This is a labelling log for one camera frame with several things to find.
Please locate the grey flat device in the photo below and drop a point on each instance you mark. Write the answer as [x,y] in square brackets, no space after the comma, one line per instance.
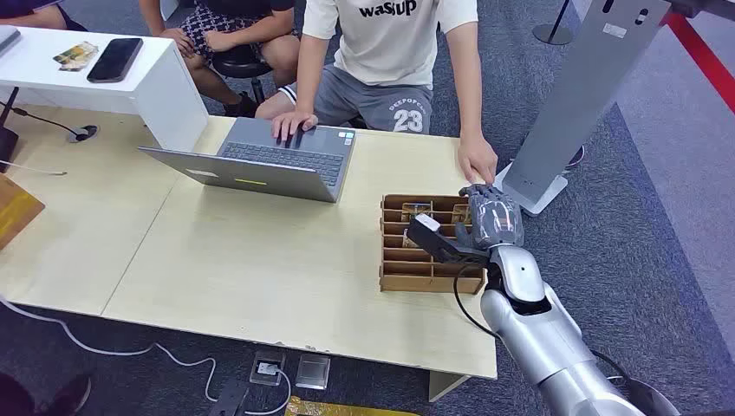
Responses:
[7,39]

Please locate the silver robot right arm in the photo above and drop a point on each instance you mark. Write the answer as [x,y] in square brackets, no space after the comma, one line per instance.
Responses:
[545,333]

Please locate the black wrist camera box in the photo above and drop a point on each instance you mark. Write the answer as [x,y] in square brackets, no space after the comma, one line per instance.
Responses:
[439,241]

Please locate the grey laptop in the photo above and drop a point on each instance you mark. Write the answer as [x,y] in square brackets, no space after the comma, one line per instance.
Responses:
[275,158]

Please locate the grey metal stand panel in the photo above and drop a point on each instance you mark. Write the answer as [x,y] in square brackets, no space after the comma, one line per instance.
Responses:
[580,92]

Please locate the round stanchion base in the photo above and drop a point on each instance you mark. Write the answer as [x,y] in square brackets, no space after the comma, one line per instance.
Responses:
[552,33]

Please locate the person's right hand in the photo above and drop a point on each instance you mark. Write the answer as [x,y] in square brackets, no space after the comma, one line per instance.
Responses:
[290,122]

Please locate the black smartphone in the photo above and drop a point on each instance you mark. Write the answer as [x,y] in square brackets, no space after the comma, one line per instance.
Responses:
[115,59]

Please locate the seated person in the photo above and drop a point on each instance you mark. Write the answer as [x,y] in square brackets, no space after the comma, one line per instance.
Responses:
[241,31]

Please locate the floor power socket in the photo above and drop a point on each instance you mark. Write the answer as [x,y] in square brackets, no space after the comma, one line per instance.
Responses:
[267,367]

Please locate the person's left hand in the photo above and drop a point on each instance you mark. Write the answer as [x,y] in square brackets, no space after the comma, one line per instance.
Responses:
[478,156]

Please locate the pale desk leg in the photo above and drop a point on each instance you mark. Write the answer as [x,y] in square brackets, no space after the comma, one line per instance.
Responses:
[445,386]

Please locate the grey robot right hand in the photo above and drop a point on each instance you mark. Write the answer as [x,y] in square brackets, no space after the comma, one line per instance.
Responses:
[495,221]

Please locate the black stool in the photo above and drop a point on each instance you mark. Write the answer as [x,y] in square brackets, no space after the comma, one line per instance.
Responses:
[241,63]

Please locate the black monitor stand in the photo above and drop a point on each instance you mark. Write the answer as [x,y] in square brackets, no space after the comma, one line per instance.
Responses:
[7,143]

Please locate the yellow patterned sheet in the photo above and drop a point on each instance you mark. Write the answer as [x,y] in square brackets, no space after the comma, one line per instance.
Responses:
[339,409]

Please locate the brown wooden card holder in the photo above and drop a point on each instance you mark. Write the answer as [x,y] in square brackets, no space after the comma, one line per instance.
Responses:
[410,270]

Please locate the metal floor plate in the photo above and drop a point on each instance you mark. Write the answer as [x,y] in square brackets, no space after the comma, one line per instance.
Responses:
[313,372]

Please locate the brown wooden board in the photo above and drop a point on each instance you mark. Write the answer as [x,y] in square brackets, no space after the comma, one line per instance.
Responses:
[14,209]

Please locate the white desk riser shelf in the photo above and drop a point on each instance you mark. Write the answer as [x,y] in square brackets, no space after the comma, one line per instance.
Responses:
[155,86]

